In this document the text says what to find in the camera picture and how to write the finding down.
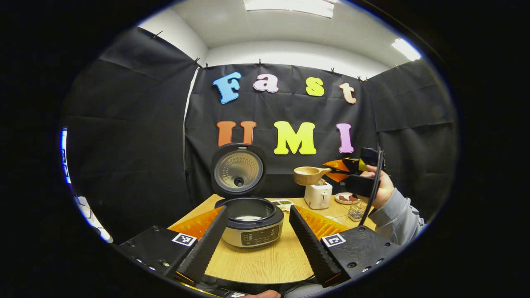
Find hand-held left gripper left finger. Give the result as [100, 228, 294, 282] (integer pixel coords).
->
[112, 206, 229, 286]

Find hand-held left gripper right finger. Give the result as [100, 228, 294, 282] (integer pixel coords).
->
[289, 204, 404, 288]

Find metal wire chopstick holder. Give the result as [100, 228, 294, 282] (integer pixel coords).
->
[348, 201, 369, 222]

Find wooden spoon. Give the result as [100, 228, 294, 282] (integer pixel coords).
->
[293, 166, 333, 186]

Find dark grey rice cooker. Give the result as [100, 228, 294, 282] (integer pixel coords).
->
[210, 143, 285, 249]

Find white round plate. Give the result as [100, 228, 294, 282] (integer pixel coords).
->
[335, 192, 360, 205]

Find white toaster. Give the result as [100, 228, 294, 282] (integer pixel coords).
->
[304, 179, 333, 210]

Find black backdrop cloth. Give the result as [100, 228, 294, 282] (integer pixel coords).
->
[60, 26, 458, 245]

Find small ceiling light panel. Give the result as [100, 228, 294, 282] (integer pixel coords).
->
[391, 38, 422, 61]

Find large ceiling light panel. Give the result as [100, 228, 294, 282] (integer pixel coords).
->
[242, 0, 335, 18]

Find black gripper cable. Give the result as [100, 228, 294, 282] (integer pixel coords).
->
[358, 149, 385, 226]

